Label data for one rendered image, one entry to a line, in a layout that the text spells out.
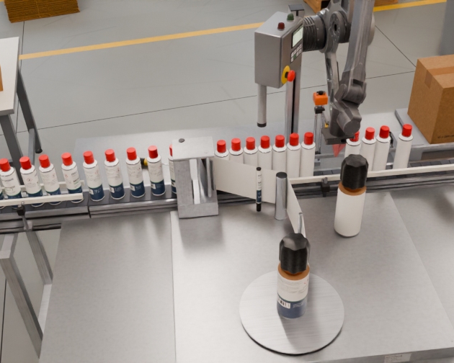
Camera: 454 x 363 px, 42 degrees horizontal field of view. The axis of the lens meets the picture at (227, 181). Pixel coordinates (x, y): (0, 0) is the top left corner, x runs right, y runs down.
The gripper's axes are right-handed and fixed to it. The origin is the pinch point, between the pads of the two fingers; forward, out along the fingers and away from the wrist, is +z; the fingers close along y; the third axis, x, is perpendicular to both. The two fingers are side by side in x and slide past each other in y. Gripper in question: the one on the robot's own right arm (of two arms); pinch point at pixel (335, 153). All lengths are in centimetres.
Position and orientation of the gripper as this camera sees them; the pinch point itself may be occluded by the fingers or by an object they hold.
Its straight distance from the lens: 209.2
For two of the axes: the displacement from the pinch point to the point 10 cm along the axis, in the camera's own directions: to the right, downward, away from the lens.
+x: -1.1, -6.3, 7.7
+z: 0.2, 7.8, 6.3
